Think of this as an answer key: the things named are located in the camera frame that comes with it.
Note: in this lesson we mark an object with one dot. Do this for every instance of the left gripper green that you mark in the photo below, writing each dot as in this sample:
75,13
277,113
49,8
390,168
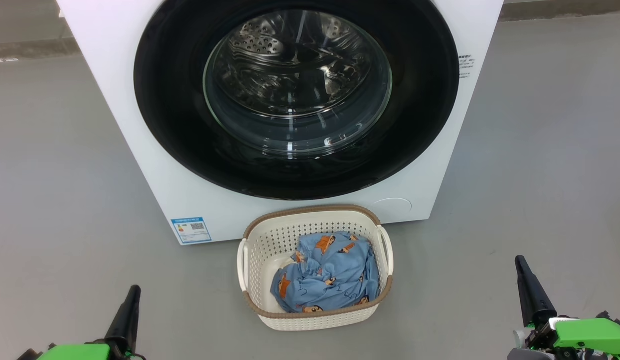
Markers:
75,352

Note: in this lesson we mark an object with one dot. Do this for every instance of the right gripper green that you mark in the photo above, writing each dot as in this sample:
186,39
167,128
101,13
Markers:
590,332

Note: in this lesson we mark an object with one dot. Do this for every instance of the blue cartoon print shirt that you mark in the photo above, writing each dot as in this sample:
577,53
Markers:
335,250

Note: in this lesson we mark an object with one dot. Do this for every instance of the black round glass washer door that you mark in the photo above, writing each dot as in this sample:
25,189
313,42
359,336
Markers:
165,100

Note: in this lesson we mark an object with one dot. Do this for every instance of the white front-load washing machine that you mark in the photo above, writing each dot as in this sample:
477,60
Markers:
230,215

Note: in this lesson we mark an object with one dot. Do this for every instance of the stainless steel washing machine drum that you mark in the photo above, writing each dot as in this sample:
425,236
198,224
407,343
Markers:
270,45

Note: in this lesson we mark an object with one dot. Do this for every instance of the blue energy label sticker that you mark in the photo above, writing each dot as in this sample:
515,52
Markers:
191,230

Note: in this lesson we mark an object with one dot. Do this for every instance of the cream perforated laundry basket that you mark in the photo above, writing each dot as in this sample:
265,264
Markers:
270,235

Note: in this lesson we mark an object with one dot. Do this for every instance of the round drain filter cover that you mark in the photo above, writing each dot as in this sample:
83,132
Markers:
392,209

